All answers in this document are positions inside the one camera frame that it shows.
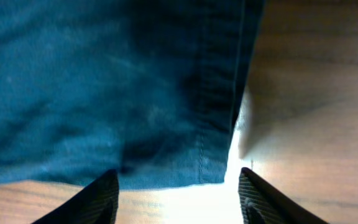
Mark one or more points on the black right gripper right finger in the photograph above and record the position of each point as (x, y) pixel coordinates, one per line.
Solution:
(262, 203)

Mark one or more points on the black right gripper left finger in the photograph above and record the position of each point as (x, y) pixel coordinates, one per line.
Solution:
(97, 203)

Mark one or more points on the navy blue shorts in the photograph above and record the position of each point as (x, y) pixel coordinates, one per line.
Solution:
(149, 88)

